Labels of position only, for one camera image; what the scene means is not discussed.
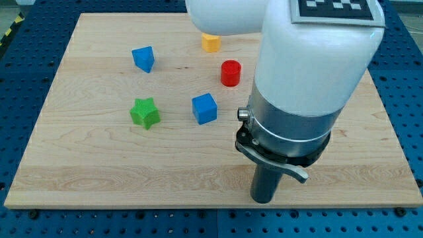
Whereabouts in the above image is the fiducial marker tag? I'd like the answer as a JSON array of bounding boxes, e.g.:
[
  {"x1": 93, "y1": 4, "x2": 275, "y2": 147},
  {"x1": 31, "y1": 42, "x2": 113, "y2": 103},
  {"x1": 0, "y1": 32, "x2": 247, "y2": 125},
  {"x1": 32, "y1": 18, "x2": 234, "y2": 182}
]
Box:
[{"x1": 289, "y1": 0, "x2": 385, "y2": 28}]

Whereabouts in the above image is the wooden board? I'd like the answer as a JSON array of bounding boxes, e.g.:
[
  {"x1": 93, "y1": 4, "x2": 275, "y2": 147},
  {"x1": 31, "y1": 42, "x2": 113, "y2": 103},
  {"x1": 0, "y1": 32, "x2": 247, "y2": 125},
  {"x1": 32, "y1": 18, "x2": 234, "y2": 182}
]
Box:
[{"x1": 5, "y1": 13, "x2": 422, "y2": 210}]

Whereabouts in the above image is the red cylinder block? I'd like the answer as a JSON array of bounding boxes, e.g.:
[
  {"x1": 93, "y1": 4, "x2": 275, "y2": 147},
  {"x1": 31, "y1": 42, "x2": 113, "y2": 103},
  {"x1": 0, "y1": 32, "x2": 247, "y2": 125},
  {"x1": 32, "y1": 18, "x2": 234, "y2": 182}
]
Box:
[{"x1": 221, "y1": 59, "x2": 242, "y2": 87}]

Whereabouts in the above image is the blue triangle block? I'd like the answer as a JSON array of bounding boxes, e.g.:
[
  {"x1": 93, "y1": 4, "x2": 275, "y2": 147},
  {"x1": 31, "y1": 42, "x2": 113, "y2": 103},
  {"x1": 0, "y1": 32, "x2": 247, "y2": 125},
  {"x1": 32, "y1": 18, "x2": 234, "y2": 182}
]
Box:
[{"x1": 132, "y1": 46, "x2": 155, "y2": 73}]

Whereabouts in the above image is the black clamp with grey lever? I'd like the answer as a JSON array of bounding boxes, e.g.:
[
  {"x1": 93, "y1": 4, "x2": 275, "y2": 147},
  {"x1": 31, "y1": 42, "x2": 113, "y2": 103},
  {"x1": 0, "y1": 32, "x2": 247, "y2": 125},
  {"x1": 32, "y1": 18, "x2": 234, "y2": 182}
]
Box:
[{"x1": 235, "y1": 125, "x2": 330, "y2": 183}]

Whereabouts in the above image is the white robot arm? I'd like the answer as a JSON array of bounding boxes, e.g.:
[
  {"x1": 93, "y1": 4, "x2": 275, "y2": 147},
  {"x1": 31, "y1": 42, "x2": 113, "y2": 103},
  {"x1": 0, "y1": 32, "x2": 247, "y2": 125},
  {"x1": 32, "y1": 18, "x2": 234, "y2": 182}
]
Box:
[{"x1": 186, "y1": 0, "x2": 385, "y2": 157}]

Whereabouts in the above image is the blue cube block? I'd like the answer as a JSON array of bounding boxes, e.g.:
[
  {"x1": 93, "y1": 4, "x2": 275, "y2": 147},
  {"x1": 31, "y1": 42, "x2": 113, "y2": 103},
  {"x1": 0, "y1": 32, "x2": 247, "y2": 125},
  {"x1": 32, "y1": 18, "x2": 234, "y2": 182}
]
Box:
[{"x1": 192, "y1": 93, "x2": 217, "y2": 125}]

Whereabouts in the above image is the yellow block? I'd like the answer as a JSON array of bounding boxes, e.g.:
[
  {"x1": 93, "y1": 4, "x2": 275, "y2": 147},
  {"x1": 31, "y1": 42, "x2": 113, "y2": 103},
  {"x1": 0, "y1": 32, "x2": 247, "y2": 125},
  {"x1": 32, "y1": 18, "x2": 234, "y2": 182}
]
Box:
[{"x1": 202, "y1": 33, "x2": 221, "y2": 53}]

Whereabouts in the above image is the green star block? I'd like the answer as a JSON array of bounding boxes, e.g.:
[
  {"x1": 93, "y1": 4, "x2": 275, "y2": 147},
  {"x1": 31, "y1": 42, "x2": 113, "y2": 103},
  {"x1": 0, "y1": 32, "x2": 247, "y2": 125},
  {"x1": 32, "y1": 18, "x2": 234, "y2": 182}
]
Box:
[{"x1": 130, "y1": 97, "x2": 161, "y2": 130}]

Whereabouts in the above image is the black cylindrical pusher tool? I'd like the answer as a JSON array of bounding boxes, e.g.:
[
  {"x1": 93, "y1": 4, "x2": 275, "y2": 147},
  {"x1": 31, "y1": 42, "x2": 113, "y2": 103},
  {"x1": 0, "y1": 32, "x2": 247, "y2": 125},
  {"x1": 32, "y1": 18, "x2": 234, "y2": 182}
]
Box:
[{"x1": 250, "y1": 165, "x2": 282, "y2": 204}]

